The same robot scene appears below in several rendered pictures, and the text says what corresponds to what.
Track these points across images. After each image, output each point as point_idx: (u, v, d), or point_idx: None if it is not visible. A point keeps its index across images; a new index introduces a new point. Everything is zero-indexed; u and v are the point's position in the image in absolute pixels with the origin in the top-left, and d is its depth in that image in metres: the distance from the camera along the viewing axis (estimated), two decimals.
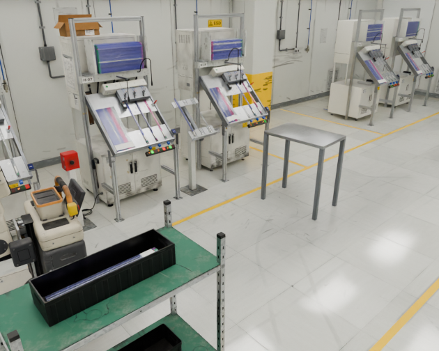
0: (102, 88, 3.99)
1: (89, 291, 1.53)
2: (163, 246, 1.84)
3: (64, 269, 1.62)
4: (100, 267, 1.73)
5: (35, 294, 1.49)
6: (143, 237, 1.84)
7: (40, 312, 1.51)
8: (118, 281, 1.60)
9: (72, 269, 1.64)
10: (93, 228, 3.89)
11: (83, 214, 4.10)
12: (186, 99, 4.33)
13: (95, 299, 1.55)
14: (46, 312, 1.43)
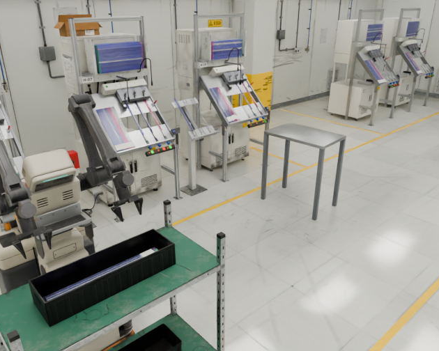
0: (102, 88, 3.99)
1: (89, 291, 1.53)
2: (163, 246, 1.84)
3: (64, 269, 1.62)
4: (100, 267, 1.73)
5: (35, 294, 1.49)
6: (143, 237, 1.84)
7: (40, 312, 1.51)
8: (118, 281, 1.60)
9: (72, 269, 1.64)
10: (93, 228, 3.89)
11: None
12: (186, 99, 4.33)
13: (95, 299, 1.55)
14: (46, 312, 1.43)
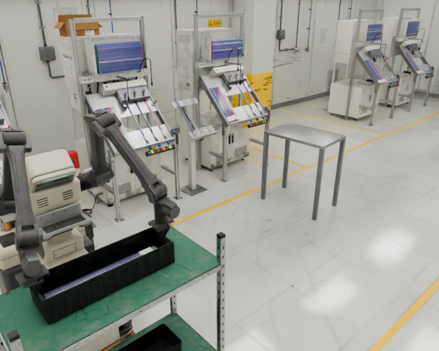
0: (102, 88, 3.99)
1: (88, 288, 1.53)
2: (162, 244, 1.84)
3: (63, 266, 1.62)
4: (99, 265, 1.73)
5: (33, 292, 1.50)
6: (141, 235, 1.84)
7: (40, 310, 1.51)
8: (116, 279, 1.61)
9: (70, 267, 1.64)
10: (93, 228, 3.89)
11: None
12: (186, 99, 4.33)
13: (93, 297, 1.56)
14: (44, 309, 1.43)
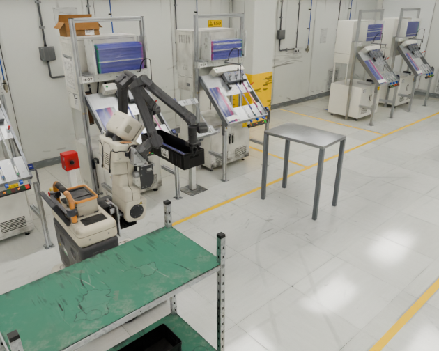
0: (102, 88, 3.99)
1: None
2: None
3: (171, 151, 2.69)
4: (162, 154, 2.83)
5: (191, 157, 2.63)
6: (145, 138, 2.96)
7: (194, 165, 2.68)
8: (181, 145, 2.91)
9: (170, 152, 2.72)
10: None
11: None
12: (186, 99, 4.33)
13: None
14: (204, 154, 2.70)
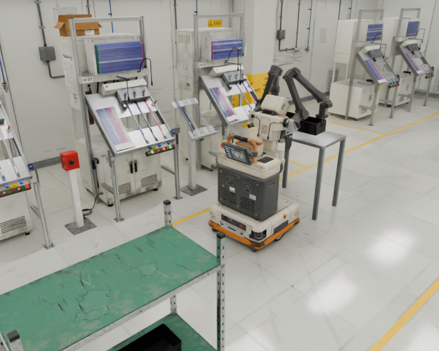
0: (102, 88, 3.99)
1: (310, 120, 3.84)
2: None
3: (303, 122, 3.70)
4: None
5: (320, 125, 3.66)
6: None
7: (320, 131, 3.71)
8: None
9: (301, 123, 3.73)
10: (93, 228, 3.89)
11: (83, 214, 4.10)
12: (186, 99, 4.33)
13: None
14: (325, 123, 3.73)
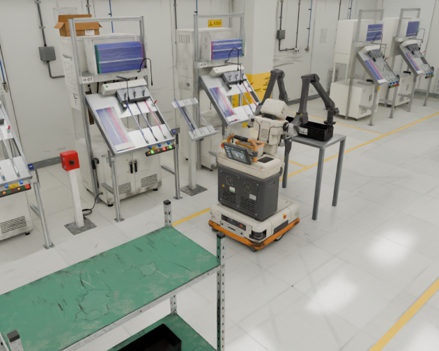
0: (102, 88, 3.99)
1: (318, 127, 3.99)
2: None
3: (311, 129, 3.85)
4: (298, 131, 3.98)
5: (327, 131, 3.81)
6: None
7: (328, 138, 3.86)
8: (308, 126, 4.07)
9: (309, 129, 3.88)
10: (93, 228, 3.89)
11: (83, 214, 4.10)
12: (186, 99, 4.33)
13: None
14: (333, 130, 3.89)
